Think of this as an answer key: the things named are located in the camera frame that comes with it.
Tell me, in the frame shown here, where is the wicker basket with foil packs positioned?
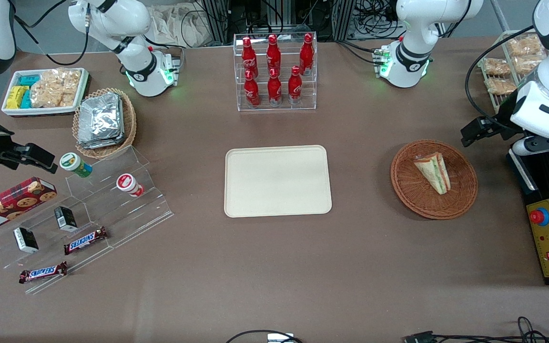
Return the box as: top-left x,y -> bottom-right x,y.
72,88 -> 137,160

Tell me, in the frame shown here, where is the red tartan cookie box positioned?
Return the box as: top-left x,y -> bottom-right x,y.
0,177 -> 59,235

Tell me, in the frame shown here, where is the white rectangular snack bin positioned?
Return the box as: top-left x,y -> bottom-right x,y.
0,68 -> 90,117

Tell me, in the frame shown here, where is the yellow snack packet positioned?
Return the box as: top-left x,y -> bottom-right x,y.
7,86 -> 29,110

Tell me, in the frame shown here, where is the white wire rack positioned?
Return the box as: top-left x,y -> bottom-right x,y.
478,29 -> 549,113

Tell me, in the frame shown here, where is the beige crumpled cloth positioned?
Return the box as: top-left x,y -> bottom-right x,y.
148,2 -> 216,49

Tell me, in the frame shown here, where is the wrapped bread pack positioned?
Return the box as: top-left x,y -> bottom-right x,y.
485,77 -> 518,95
515,54 -> 545,75
483,58 -> 511,77
507,35 -> 545,57

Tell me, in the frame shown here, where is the clear acrylic stepped rack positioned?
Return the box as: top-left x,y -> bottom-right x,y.
0,145 -> 175,296

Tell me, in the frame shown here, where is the triangular wrapped sandwich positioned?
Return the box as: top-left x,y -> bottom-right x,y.
413,152 -> 451,196

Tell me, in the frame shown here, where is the clear acrylic bottle rack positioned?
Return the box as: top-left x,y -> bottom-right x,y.
233,32 -> 318,112

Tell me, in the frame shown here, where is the Snickers chocolate bar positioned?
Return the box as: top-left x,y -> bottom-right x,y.
19,261 -> 69,285
63,227 -> 109,256

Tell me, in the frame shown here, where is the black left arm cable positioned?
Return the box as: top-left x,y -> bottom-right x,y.
464,26 -> 535,130

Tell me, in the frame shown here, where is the stack of silver foil packs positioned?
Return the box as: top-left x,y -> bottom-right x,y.
76,92 -> 125,150

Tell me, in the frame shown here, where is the red cola bottle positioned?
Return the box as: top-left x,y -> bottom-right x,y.
244,71 -> 260,108
266,34 -> 282,77
287,65 -> 303,105
267,68 -> 283,107
299,33 -> 315,77
242,37 -> 259,80

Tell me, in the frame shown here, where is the red white snack can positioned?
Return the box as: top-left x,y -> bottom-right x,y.
116,173 -> 144,198

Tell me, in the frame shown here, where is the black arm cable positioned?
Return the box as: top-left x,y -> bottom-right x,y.
464,26 -> 535,130
13,0 -> 90,66

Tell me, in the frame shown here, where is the aluminium frame post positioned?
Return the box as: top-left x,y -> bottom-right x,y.
201,0 -> 237,46
332,0 -> 356,41

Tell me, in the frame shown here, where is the green snack can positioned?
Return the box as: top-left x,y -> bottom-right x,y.
60,152 -> 93,178

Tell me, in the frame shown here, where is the black yellow emergency stop box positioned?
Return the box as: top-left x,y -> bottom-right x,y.
507,148 -> 549,287

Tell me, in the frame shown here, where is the clear bag of crackers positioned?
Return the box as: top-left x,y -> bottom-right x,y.
30,69 -> 82,108

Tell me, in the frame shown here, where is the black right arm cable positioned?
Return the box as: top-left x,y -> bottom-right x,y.
13,0 -> 90,66

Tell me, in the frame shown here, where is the black table cable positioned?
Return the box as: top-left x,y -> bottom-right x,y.
226,329 -> 305,343

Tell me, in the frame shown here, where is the round brown wicker basket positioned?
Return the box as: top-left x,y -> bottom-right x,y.
390,139 -> 479,221

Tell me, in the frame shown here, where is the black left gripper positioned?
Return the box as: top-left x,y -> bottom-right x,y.
460,117 -> 549,158

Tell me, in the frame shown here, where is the small black box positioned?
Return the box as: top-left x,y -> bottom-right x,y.
13,227 -> 40,254
54,205 -> 79,233

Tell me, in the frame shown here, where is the black cable bundle with plug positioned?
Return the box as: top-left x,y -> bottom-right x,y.
402,316 -> 549,343

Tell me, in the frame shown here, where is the beige plastic tray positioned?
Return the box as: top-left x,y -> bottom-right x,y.
224,144 -> 333,219

